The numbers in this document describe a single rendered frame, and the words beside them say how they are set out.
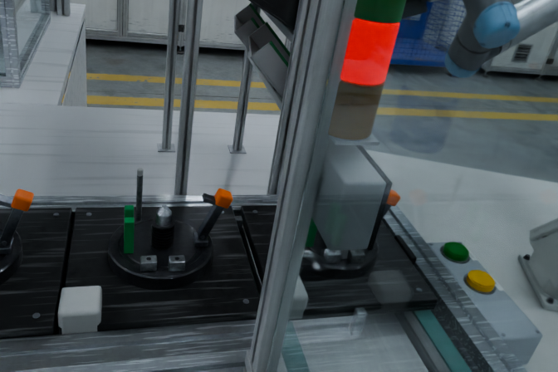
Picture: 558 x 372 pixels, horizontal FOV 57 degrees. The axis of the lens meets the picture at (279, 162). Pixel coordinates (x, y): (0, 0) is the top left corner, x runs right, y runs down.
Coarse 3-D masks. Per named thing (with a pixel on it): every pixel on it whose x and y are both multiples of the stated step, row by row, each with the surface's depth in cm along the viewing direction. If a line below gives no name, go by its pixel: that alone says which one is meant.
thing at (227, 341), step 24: (72, 216) 79; (48, 336) 58; (72, 336) 58; (96, 336) 59; (120, 336) 59; (144, 336) 60; (168, 336) 60; (192, 336) 61; (216, 336) 62; (240, 336) 63; (0, 360) 54; (24, 360) 55; (48, 360) 55; (72, 360) 56; (96, 360) 56; (120, 360) 57; (144, 360) 57; (168, 360) 58; (192, 360) 59; (216, 360) 60; (240, 360) 61
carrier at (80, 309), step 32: (96, 224) 75; (128, 224) 65; (160, 224) 68; (192, 224) 75; (224, 224) 80; (96, 256) 69; (128, 256) 67; (160, 256) 68; (192, 256) 69; (224, 256) 73; (64, 288) 61; (96, 288) 61; (128, 288) 65; (160, 288) 65; (192, 288) 67; (224, 288) 68; (256, 288) 68; (64, 320) 58; (96, 320) 59; (128, 320) 60; (160, 320) 61; (192, 320) 63; (224, 320) 64
